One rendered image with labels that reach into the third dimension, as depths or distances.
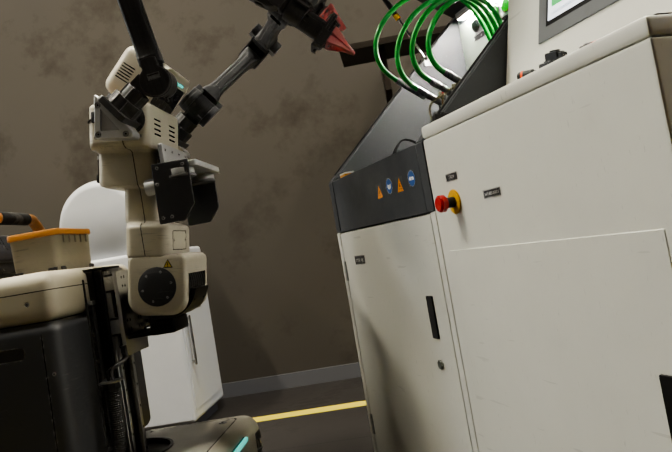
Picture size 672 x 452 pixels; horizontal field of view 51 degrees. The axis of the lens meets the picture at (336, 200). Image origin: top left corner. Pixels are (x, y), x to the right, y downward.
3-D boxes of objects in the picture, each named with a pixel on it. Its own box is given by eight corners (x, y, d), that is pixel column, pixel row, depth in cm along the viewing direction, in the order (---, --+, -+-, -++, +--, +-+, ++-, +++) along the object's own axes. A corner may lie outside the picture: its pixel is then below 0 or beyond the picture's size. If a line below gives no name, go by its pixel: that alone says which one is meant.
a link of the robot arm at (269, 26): (269, 60, 246) (246, 37, 245) (281, 48, 247) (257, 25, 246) (292, 29, 205) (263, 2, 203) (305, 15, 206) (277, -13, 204)
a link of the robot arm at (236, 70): (263, 66, 254) (242, 46, 253) (283, 43, 245) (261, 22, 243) (198, 131, 222) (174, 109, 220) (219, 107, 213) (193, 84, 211)
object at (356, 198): (340, 232, 220) (332, 181, 221) (354, 230, 221) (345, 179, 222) (426, 212, 161) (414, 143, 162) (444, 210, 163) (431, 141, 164)
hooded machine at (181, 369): (230, 405, 385) (194, 175, 393) (203, 433, 331) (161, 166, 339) (117, 423, 390) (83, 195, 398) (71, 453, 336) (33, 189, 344)
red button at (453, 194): (434, 217, 149) (430, 193, 149) (451, 215, 150) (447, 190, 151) (445, 215, 144) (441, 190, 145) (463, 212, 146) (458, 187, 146)
